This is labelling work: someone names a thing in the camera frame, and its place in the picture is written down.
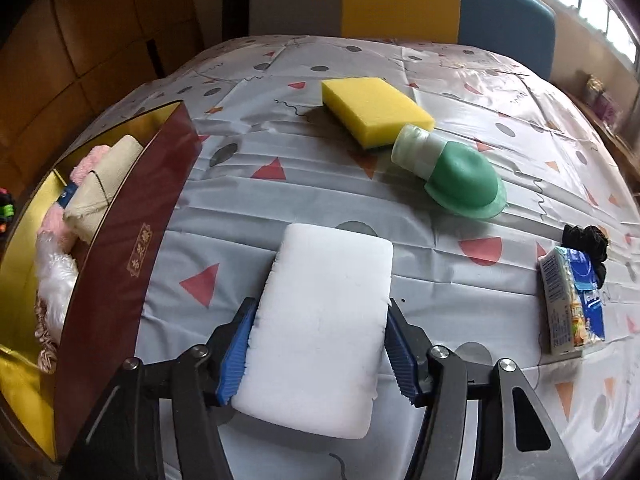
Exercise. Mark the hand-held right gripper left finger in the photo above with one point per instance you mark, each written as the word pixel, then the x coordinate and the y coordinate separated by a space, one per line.
pixel 235 360

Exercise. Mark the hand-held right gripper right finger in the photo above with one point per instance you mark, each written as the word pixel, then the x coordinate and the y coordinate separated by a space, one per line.
pixel 400 360

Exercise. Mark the white sponge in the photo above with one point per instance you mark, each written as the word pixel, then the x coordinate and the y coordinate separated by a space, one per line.
pixel 320 320

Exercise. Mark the red tin box gold interior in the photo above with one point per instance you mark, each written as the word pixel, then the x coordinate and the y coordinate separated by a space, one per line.
pixel 125 260

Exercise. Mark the blue tissue pack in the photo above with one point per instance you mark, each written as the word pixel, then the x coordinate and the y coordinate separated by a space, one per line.
pixel 570 305

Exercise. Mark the green suction cup toy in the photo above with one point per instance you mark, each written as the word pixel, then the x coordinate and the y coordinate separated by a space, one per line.
pixel 465 180

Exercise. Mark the clear plastic bag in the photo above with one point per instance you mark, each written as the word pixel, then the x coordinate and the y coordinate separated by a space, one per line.
pixel 55 280

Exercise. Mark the beige cloth roll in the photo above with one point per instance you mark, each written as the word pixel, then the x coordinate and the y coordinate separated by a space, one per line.
pixel 100 190

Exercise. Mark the black scrunchie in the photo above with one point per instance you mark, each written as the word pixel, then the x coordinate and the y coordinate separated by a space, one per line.
pixel 585 242

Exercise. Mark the pink yarn ball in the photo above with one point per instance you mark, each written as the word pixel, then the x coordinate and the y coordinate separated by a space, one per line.
pixel 52 222

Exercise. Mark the yellow sponge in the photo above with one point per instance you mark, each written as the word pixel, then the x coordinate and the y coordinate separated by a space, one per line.
pixel 370 105

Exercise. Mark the printed white tablecloth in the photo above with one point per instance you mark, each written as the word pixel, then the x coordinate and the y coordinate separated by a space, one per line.
pixel 300 185

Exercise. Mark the wooden side desk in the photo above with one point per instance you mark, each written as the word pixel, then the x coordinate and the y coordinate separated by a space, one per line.
pixel 615 145

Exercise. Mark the pink box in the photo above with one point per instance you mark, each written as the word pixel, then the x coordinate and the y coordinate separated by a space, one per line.
pixel 607 107

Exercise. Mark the gold foil bag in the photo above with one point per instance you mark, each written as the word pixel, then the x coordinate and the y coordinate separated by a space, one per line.
pixel 592 89

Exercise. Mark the grey yellow blue headboard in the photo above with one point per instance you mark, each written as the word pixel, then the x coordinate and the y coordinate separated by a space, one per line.
pixel 400 0

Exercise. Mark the window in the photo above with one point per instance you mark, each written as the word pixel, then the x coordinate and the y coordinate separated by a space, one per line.
pixel 595 15

